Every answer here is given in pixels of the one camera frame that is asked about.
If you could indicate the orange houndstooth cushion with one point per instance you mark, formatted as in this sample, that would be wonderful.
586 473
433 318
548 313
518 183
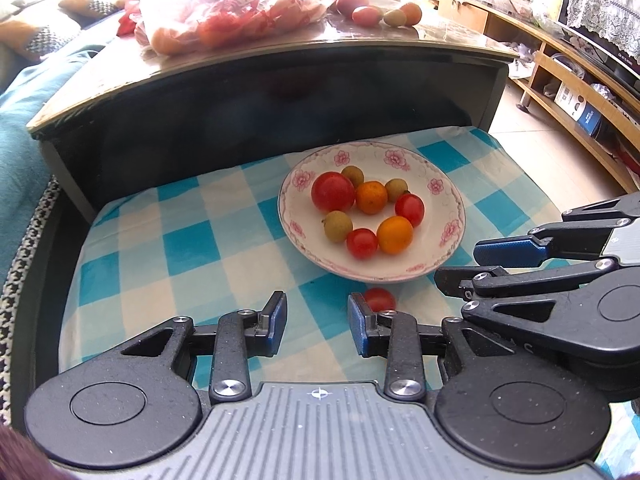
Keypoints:
35 35
95 6

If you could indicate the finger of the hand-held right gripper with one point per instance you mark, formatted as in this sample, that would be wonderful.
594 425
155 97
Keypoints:
467 282
505 251

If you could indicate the black television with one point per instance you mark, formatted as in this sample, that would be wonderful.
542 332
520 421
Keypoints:
615 60

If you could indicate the dark coffee table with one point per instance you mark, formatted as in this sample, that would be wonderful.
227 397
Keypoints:
250 110

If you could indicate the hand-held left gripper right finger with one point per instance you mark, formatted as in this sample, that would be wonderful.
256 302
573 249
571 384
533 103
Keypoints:
356 326

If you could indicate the red tomato with stem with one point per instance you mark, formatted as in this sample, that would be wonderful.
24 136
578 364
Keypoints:
409 210

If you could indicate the white box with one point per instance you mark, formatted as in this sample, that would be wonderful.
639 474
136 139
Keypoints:
567 96

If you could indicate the white lace cloth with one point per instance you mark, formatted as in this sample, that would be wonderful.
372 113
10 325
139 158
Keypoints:
610 0

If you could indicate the small red tomato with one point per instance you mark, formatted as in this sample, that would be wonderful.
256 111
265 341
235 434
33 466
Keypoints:
382 299
367 15
362 243

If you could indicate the white floral plate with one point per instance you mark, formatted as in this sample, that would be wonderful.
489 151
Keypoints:
370 267

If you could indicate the wooden tv stand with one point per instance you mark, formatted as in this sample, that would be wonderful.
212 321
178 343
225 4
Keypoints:
545 60

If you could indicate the person's clothing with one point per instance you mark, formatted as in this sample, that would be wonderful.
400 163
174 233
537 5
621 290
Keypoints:
20 455

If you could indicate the clear plastic bag of produce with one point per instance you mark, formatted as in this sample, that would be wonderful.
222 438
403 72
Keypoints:
225 15

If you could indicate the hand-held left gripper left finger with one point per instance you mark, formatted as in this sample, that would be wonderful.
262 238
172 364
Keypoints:
277 324

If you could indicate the pink tomato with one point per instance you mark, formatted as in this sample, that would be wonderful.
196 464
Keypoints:
350 0

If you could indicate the blue box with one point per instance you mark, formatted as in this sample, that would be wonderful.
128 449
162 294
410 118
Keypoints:
589 121

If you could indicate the teal sofa with houndstooth trim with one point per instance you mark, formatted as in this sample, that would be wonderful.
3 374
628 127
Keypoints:
20 125

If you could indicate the blue white checked cloth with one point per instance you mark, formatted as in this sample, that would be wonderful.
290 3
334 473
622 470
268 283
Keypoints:
175 240

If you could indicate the tan longan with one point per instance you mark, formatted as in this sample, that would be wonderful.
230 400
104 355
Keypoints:
397 187
336 225
395 17

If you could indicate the large red tomato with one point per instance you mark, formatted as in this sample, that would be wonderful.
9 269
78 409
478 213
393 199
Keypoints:
332 191

